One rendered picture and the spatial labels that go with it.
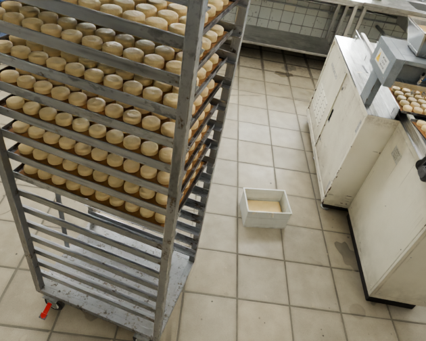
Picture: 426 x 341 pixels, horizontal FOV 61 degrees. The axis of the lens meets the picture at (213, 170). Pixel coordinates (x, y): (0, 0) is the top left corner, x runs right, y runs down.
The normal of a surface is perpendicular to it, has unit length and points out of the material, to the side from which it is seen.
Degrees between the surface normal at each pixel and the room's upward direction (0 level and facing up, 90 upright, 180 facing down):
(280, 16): 90
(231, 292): 0
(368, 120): 90
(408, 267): 90
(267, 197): 90
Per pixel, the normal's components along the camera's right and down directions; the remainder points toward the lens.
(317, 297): 0.15, -0.74
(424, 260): -0.11, 0.64
